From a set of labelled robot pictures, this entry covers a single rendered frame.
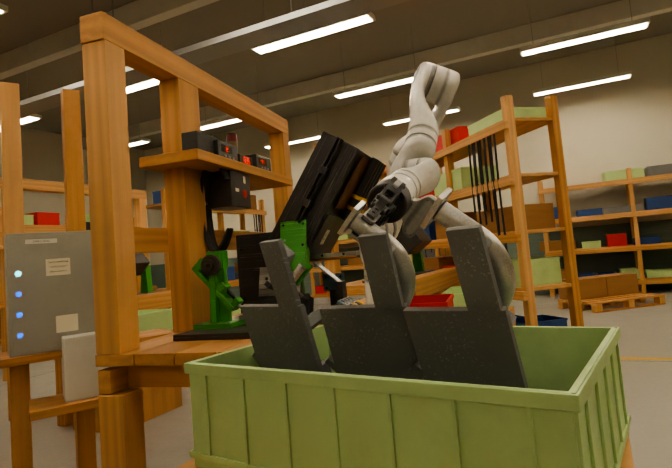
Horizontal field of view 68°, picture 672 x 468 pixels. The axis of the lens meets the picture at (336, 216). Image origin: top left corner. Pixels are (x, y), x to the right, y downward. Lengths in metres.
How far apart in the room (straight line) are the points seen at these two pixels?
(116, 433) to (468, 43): 8.50
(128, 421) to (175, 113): 1.09
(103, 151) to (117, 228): 0.24
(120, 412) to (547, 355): 1.21
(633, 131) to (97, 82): 10.02
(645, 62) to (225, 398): 10.77
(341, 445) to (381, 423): 0.07
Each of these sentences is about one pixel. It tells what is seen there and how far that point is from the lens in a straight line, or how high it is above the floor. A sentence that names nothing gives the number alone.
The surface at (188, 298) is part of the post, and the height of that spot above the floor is 1.00.
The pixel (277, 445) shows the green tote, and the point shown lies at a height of 0.85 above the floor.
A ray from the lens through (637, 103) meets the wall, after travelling 11.04.
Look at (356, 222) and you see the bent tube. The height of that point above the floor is 1.17.
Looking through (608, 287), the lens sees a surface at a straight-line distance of 8.70.
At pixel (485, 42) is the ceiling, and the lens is 9.32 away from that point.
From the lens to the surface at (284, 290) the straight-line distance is 0.86.
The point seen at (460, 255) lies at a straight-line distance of 0.67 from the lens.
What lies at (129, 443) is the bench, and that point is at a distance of 1.75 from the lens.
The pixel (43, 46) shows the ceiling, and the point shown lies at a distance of 8.75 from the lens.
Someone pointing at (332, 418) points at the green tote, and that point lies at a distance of 0.74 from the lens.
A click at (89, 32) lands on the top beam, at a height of 1.88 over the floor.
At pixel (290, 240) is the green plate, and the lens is 2.05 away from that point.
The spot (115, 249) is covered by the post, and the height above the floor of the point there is 1.19.
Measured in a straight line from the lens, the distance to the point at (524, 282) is 4.31.
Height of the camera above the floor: 1.12
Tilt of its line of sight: 4 degrees up
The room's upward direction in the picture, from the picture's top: 5 degrees counter-clockwise
